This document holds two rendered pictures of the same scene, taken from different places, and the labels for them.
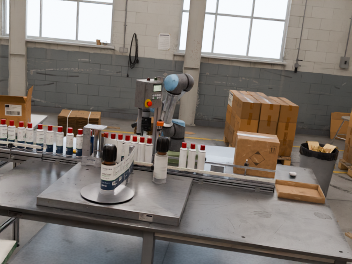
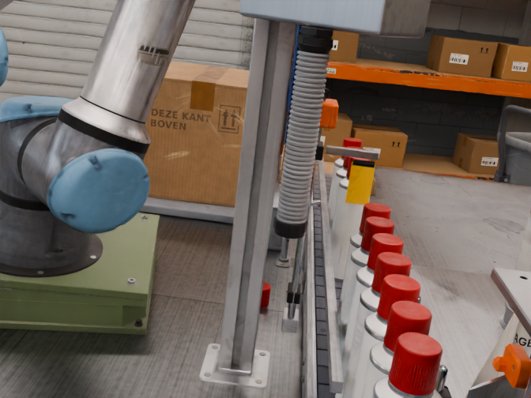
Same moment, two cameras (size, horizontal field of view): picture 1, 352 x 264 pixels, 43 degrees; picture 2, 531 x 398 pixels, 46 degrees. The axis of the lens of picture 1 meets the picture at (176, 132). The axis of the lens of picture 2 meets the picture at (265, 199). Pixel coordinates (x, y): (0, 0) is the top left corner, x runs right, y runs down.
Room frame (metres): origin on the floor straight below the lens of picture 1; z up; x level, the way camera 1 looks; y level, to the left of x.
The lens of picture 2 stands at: (3.23, 0.88, 1.31)
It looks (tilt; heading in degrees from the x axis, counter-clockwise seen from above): 18 degrees down; 265
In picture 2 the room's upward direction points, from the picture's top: 7 degrees clockwise
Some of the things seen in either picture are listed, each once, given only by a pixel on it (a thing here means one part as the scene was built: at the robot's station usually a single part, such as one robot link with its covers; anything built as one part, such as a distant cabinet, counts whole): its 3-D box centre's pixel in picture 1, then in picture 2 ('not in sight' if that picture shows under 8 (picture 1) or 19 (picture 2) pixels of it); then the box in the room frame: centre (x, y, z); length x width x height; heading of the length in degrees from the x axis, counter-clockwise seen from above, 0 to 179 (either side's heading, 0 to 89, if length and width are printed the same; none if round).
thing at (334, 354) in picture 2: (198, 161); (322, 210); (3.02, -0.17, 0.96); 1.07 x 0.01 x 0.01; 83
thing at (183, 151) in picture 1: (183, 156); (349, 218); (3.00, -0.07, 0.98); 0.05 x 0.05 x 0.20
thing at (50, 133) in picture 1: (50, 139); not in sight; (3.12, 0.90, 0.98); 0.05 x 0.05 x 0.20
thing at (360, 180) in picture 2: not in sight; (360, 182); (3.04, 0.11, 1.09); 0.03 x 0.01 x 0.06; 173
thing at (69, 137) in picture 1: (69, 141); not in sight; (3.10, 0.75, 0.98); 0.05 x 0.05 x 0.20
